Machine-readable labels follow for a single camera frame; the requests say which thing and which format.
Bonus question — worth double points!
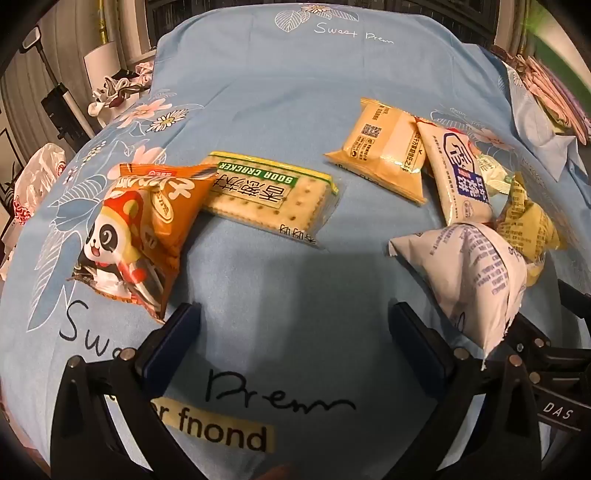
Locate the yellow pastry packet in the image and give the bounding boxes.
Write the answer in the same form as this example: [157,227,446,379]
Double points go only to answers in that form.
[323,97,428,206]

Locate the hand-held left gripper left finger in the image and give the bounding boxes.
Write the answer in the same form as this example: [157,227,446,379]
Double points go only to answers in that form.
[50,302,206,480]

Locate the floral crumpled cloth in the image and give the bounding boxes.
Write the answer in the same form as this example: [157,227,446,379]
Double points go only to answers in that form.
[88,61,155,118]

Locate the white plastic bag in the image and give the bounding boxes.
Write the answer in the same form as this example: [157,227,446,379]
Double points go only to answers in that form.
[9,142,66,227]

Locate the blue floral bed sheet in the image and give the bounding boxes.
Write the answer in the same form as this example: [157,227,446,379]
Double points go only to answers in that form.
[0,0,591,480]

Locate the green-striped cracker packet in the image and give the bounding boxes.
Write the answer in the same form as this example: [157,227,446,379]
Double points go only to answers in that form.
[201,151,341,250]

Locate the orange panda snack packet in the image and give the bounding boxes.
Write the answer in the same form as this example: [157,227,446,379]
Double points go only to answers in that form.
[71,162,219,323]

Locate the white grey snack packet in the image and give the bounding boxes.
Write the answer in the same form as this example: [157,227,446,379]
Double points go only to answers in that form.
[388,222,528,370]

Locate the pale green snack packet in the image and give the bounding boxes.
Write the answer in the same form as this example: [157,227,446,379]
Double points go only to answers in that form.
[475,152,514,204]

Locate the pink striped cloth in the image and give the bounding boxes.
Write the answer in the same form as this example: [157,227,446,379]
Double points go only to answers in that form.
[505,52,591,141]

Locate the white box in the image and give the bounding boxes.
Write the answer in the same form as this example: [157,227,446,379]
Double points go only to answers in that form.
[84,42,122,90]

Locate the white blue-label biscuit packet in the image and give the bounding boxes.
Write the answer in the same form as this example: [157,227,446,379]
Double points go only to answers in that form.
[416,117,495,227]

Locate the light blue pillow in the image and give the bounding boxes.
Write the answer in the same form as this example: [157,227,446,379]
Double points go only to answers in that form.
[500,60,591,182]

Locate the yellow snack packet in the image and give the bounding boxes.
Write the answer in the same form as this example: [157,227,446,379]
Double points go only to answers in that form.
[494,173,568,287]

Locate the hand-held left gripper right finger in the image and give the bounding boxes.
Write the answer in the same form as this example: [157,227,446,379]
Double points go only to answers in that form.
[390,302,542,480]

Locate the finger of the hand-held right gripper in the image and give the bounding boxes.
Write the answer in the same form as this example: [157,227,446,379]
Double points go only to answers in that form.
[505,315,555,370]
[556,278,591,324]

